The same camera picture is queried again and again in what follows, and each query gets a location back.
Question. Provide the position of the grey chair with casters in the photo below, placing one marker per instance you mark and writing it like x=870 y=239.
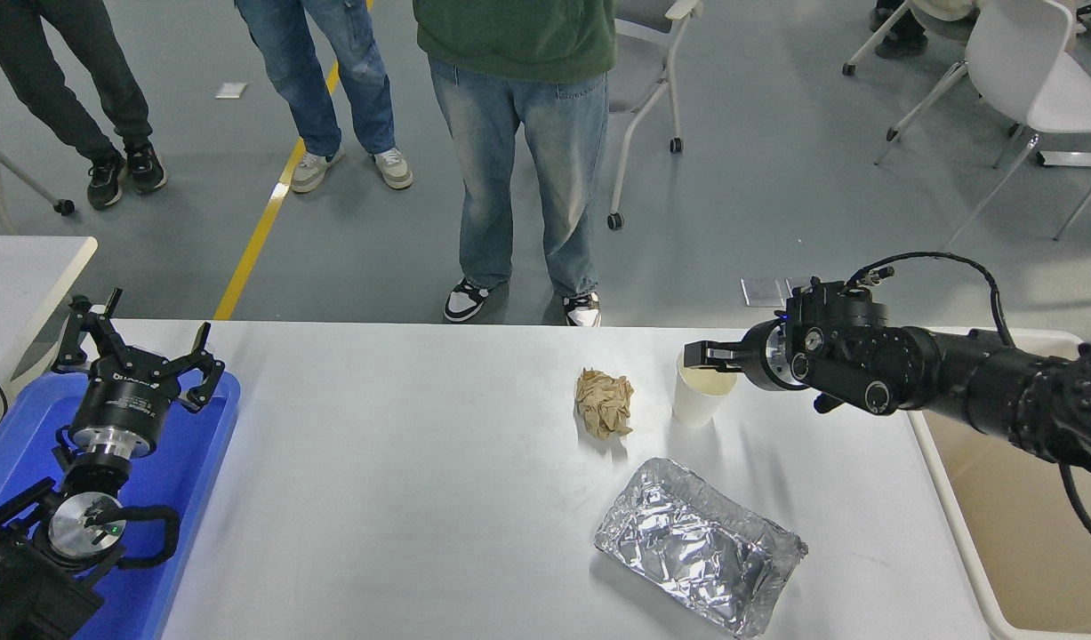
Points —
x=634 y=80

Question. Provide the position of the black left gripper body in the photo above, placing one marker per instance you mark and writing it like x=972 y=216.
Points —
x=124 y=394

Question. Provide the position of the white paper cup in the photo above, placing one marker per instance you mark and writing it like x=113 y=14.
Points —
x=696 y=404

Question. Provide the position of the white side table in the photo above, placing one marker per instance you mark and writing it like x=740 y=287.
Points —
x=20 y=276

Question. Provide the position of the large pale plastic bin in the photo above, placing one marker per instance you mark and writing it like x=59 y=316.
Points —
x=1016 y=533

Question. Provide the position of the white-legged caster chair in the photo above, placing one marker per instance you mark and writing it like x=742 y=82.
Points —
x=876 y=40

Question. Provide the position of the white table foot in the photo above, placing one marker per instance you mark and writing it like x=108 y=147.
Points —
x=1074 y=159

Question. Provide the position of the silver foil tray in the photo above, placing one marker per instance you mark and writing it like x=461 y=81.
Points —
x=696 y=542

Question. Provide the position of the metal floor plate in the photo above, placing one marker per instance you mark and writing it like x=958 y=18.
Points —
x=763 y=293
x=796 y=284

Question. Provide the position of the tan paper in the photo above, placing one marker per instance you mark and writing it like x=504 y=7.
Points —
x=604 y=404

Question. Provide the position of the blue plastic tray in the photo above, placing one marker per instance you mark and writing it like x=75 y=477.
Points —
x=194 y=498

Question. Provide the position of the grey-legged caster chair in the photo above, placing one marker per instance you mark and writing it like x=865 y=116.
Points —
x=25 y=176

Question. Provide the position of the white shell chair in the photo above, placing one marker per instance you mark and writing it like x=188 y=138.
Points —
x=1025 y=53

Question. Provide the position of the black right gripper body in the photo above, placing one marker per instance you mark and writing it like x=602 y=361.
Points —
x=760 y=356

